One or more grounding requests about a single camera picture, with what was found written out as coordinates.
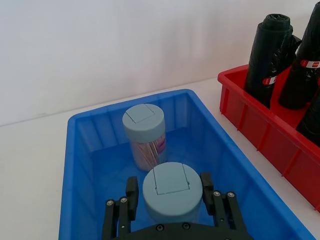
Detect blue plastic bin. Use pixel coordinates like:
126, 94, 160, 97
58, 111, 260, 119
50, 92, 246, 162
57, 88, 319, 240

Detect black garbage bag roll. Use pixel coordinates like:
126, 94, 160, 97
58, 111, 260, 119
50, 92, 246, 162
277, 1, 320, 111
296, 87, 320, 148
243, 13, 303, 109

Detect toothpick jar with grey-blue lid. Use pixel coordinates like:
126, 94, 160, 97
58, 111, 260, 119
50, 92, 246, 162
121, 103, 169, 172
142, 161, 203, 225

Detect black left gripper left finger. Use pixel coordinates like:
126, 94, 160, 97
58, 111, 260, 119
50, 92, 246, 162
101, 176, 140, 240

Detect red plastic bin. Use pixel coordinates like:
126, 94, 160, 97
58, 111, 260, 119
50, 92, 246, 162
217, 63, 320, 211

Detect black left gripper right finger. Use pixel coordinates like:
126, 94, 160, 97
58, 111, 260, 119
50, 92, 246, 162
200, 172, 249, 237

